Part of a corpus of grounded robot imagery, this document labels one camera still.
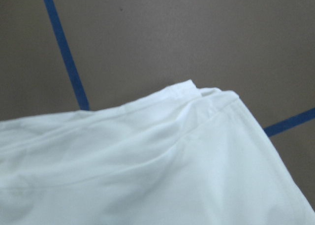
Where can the white printed t-shirt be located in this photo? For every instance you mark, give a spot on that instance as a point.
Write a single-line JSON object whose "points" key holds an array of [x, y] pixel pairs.
{"points": [[180, 156]]}

